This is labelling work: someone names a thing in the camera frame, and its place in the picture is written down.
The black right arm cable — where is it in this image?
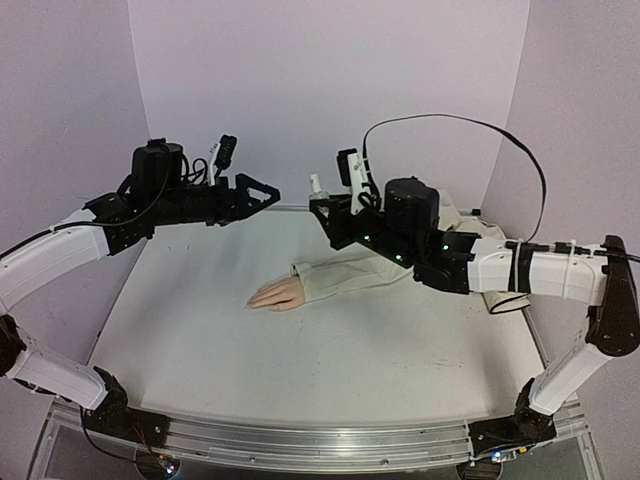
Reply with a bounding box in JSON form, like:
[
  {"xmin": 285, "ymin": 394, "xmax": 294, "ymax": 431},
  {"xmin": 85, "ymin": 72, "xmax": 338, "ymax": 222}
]
[{"xmin": 360, "ymin": 113, "xmax": 640, "ymax": 266}]

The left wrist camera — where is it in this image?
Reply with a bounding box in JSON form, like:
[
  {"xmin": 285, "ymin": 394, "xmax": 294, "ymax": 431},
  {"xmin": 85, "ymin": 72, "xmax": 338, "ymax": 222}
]
[{"xmin": 206, "ymin": 134, "xmax": 237, "ymax": 185}]

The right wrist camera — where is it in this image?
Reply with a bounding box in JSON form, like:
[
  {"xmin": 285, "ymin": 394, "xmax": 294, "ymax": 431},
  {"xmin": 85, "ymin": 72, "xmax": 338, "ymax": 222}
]
[{"xmin": 337, "ymin": 148, "xmax": 382, "ymax": 215}]

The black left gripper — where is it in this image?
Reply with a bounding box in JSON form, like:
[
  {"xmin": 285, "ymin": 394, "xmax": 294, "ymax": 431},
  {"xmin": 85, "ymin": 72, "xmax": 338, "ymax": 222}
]
[{"xmin": 152, "ymin": 172, "xmax": 284, "ymax": 227}]

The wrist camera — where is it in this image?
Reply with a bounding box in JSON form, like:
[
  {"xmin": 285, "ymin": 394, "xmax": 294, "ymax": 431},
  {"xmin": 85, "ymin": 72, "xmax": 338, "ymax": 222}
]
[
  {"xmin": 206, "ymin": 134, "xmax": 237, "ymax": 185},
  {"xmin": 337, "ymin": 148, "xmax": 382, "ymax": 215}
]

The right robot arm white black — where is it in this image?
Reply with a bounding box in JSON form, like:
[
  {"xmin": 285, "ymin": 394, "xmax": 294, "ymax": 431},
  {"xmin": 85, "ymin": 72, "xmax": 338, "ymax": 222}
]
[{"xmin": 309, "ymin": 176, "xmax": 639, "ymax": 458}]

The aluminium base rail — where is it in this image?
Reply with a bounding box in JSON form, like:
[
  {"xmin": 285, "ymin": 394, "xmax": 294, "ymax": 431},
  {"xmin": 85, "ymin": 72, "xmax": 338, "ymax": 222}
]
[{"xmin": 28, "ymin": 399, "xmax": 603, "ymax": 479}]

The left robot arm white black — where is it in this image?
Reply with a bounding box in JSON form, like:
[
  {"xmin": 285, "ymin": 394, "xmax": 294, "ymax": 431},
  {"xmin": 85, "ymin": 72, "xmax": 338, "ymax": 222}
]
[{"xmin": 1, "ymin": 135, "xmax": 281, "ymax": 437}]

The mannequin hand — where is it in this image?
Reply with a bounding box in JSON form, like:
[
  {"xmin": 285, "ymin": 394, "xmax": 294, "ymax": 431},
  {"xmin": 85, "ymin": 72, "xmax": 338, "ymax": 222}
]
[{"xmin": 247, "ymin": 277, "xmax": 305, "ymax": 312}]

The clear nail polish bottle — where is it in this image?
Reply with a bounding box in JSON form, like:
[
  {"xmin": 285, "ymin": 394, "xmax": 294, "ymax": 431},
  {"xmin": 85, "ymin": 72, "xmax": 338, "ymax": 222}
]
[{"xmin": 309, "ymin": 174, "xmax": 329, "ymax": 201}]

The beige sleeve cloth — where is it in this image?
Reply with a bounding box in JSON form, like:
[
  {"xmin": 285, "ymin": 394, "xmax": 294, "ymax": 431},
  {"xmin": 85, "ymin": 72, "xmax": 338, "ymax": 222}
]
[{"xmin": 291, "ymin": 189, "xmax": 506, "ymax": 307}]

